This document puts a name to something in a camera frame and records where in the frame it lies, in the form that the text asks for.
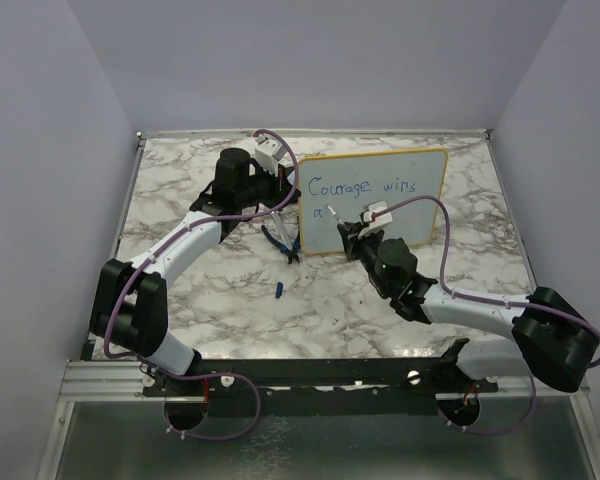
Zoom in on yellow framed whiteboard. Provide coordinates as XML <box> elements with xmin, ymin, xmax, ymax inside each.
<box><xmin>299</xmin><ymin>147</ymin><xmax>449</xmax><ymax>255</ymax></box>

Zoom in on blue marker cap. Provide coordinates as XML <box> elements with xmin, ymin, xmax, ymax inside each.
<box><xmin>275</xmin><ymin>282</ymin><xmax>284</xmax><ymax>299</ymax></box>

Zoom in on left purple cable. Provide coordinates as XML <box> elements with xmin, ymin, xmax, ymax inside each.
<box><xmin>103</xmin><ymin>128</ymin><xmax>301</xmax><ymax>444</ymax></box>

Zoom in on purple cable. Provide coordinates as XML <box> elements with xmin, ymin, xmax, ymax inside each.
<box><xmin>377</xmin><ymin>195</ymin><xmax>600</xmax><ymax>436</ymax></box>
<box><xmin>103</xmin><ymin>128</ymin><xmax>301</xmax><ymax>444</ymax></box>

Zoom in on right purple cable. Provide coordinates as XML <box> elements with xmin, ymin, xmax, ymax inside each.
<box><xmin>377</xmin><ymin>195</ymin><xmax>600</xmax><ymax>436</ymax></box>

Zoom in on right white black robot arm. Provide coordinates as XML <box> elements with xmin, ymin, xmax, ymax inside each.
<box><xmin>337</xmin><ymin>221</ymin><xmax>600</xmax><ymax>393</ymax></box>

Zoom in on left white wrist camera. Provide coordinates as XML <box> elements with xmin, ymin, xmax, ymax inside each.
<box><xmin>253</xmin><ymin>134</ymin><xmax>286</xmax><ymax>176</ymax></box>

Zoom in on aluminium frame rail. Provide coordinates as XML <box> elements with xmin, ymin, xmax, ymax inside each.
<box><xmin>58</xmin><ymin>361</ymin><xmax>144</xmax><ymax>402</ymax></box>

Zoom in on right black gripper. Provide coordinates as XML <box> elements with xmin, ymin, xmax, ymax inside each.
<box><xmin>340</xmin><ymin>220</ymin><xmax>391</xmax><ymax>295</ymax></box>

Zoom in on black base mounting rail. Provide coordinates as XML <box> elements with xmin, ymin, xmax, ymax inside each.
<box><xmin>142</xmin><ymin>357</ymin><xmax>501</xmax><ymax>419</ymax></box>

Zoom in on blue handled pliers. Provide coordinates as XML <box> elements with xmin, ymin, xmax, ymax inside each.
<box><xmin>261</xmin><ymin>225</ymin><xmax>301</xmax><ymax>265</ymax></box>

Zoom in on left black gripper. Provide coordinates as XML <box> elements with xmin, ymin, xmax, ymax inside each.
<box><xmin>238</xmin><ymin>160</ymin><xmax>301</xmax><ymax>212</ymax></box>

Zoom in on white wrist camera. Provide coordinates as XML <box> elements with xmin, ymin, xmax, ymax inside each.
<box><xmin>253</xmin><ymin>134</ymin><xmax>286</xmax><ymax>176</ymax></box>
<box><xmin>358</xmin><ymin>201</ymin><xmax>393</xmax><ymax>238</ymax></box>

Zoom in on blue whiteboard marker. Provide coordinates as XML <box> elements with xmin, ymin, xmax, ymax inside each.
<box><xmin>326</xmin><ymin>204</ymin><xmax>344</xmax><ymax>225</ymax></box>

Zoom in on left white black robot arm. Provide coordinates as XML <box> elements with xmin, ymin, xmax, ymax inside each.
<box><xmin>89</xmin><ymin>135</ymin><xmax>299</xmax><ymax>395</ymax></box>

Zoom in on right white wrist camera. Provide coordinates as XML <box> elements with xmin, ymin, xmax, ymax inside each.
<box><xmin>358</xmin><ymin>201</ymin><xmax>393</xmax><ymax>238</ymax></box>

